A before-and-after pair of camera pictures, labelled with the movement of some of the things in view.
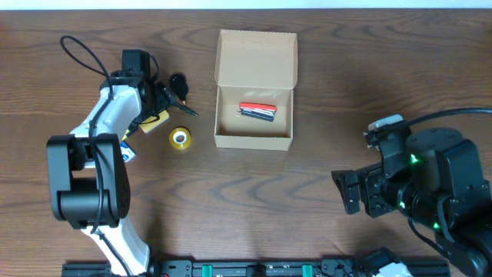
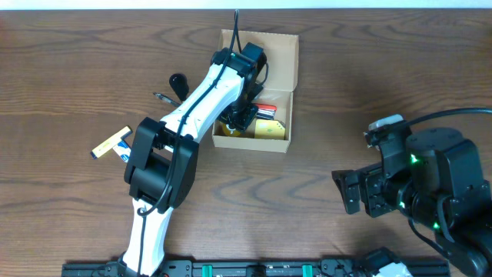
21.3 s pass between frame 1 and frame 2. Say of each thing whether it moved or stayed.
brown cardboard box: stayed
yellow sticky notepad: moved
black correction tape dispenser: stayed
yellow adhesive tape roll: moved
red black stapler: stayed
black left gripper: moved
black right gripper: stayed
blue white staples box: stayed
